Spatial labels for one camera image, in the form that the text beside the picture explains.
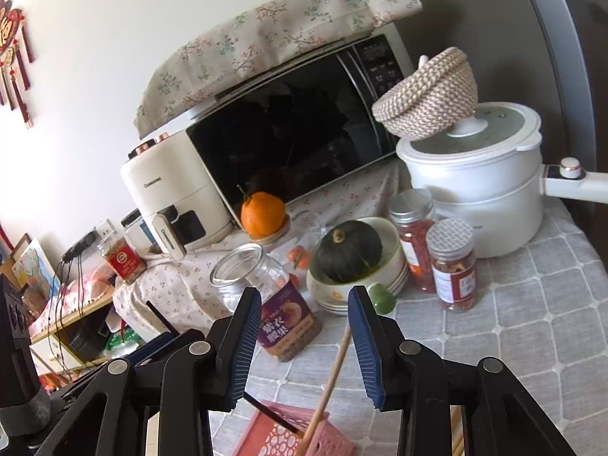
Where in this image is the orange tangerine fruit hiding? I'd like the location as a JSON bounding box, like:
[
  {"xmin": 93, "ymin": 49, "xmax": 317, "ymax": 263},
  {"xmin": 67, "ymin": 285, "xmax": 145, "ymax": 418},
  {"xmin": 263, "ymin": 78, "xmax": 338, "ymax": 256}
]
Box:
[{"xmin": 238, "ymin": 185, "xmax": 287, "ymax": 240}]

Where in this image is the small red label jar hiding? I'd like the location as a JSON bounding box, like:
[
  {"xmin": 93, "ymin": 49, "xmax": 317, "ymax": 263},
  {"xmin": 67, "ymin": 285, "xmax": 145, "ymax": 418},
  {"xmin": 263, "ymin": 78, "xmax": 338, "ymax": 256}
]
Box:
[{"xmin": 98, "ymin": 232, "xmax": 146, "ymax": 285}]

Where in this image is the pink perforated utensil basket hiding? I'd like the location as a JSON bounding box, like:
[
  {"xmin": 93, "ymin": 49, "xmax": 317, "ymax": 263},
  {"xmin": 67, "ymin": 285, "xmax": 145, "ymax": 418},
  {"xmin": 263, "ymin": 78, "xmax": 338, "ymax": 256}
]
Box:
[{"xmin": 232, "ymin": 400, "xmax": 358, "ymax": 456}]

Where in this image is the dark green pumpkin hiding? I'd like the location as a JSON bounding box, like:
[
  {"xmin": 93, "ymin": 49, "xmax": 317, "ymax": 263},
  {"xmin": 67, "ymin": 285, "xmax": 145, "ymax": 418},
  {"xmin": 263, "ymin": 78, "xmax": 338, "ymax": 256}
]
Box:
[{"xmin": 310, "ymin": 220, "xmax": 382, "ymax": 284}]

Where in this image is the white electric cooking pot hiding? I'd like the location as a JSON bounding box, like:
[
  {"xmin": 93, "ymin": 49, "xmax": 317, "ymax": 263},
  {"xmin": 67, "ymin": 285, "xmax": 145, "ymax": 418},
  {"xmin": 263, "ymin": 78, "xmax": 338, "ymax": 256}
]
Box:
[{"xmin": 397, "ymin": 102, "xmax": 607, "ymax": 258}]

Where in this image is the black chopstick gold tip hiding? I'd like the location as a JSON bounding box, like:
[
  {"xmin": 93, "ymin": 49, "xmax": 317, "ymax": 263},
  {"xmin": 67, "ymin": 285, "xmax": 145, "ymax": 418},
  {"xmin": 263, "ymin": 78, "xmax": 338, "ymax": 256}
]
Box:
[{"xmin": 243, "ymin": 392, "xmax": 304, "ymax": 439}]

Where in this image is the rear red spice jar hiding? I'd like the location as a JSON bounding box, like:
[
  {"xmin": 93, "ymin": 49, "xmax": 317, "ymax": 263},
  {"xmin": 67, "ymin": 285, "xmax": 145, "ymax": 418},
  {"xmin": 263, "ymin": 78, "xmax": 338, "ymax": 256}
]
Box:
[{"xmin": 388, "ymin": 188, "xmax": 436, "ymax": 293}]

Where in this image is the front red label jar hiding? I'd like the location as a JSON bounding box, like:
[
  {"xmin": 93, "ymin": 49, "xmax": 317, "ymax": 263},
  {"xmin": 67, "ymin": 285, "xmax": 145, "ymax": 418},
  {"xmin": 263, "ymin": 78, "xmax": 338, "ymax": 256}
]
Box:
[{"xmin": 426, "ymin": 218, "xmax": 478, "ymax": 312}]

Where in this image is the grey refrigerator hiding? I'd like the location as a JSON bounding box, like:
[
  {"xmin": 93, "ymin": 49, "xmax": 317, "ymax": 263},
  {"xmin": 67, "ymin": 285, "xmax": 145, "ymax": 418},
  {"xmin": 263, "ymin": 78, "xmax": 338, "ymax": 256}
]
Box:
[{"xmin": 397, "ymin": 0, "xmax": 607, "ymax": 172}]

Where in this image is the brown wooden chopstick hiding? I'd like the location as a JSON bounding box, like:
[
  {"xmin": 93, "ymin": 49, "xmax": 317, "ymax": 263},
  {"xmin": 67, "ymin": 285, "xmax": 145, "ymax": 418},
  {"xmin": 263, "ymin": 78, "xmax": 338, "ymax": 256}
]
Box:
[{"xmin": 296, "ymin": 326, "xmax": 352, "ymax": 456}]

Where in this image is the floral beige tablecloth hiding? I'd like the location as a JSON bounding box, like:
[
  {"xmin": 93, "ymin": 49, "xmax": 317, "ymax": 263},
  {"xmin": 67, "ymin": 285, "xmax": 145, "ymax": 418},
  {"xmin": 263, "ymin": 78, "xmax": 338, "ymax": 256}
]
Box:
[{"xmin": 112, "ymin": 158, "xmax": 411, "ymax": 342}]

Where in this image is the black microwave oven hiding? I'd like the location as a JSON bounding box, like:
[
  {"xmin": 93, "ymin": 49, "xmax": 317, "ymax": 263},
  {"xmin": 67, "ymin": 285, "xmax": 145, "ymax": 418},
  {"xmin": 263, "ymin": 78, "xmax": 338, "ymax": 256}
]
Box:
[{"xmin": 182, "ymin": 22, "xmax": 415, "ymax": 232}]

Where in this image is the floral cloth cover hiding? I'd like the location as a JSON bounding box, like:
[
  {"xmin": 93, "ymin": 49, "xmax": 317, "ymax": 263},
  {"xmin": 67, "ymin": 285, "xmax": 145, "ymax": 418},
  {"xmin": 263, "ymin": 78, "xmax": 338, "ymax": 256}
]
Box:
[{"xmin": 134, "ymin": 0, "xmax": 423, "ymax": 137}]

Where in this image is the white bowl green handle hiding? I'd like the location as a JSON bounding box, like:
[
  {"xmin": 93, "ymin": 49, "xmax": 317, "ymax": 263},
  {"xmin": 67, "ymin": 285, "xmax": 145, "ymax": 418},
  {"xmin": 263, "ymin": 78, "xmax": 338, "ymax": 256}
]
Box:
[{"xmin": 306, "ymin": 217, "xmax": 409, "ymax": 316}]

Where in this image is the woven rope basket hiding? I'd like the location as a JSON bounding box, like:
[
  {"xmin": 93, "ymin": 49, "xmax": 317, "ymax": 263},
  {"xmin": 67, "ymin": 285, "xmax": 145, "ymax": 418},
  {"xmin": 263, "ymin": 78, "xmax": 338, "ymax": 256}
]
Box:
[{"xmin": 372, "ymin": 46, "xmax": 478, "ymax": 141}]

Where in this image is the grey checked tablecloth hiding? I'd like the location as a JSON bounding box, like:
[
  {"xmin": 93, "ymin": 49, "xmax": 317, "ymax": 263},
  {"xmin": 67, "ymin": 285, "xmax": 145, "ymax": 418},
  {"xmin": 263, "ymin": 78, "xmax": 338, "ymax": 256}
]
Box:
[{"xmin": 210, "ymin": 199, "xmax": 607, "ymax": 455}]

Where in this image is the large purple label jar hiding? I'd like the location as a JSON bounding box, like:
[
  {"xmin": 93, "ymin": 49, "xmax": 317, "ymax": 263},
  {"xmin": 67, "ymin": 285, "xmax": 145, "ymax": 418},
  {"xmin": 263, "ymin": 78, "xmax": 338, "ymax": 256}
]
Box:
[{"xmin": 209, "ymin": 243, "xmax": 323, "ymax": 363}]

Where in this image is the cream air fryer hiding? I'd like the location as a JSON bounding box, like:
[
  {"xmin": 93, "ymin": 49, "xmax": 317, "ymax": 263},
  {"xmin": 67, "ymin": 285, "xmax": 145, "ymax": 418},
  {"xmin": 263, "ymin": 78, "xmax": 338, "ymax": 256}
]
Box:
[{"xmin": 122, "ymin": 131, "xmax": 233, "ymax": 260}]

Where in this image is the red chinese knot decoration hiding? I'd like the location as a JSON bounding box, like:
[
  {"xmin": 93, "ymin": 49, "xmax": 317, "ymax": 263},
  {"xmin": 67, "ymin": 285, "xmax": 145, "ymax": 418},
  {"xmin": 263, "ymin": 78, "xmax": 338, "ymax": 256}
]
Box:
[{"xmin": 0, "ymin": 0, "xmax": 35, "ymax": 129}]

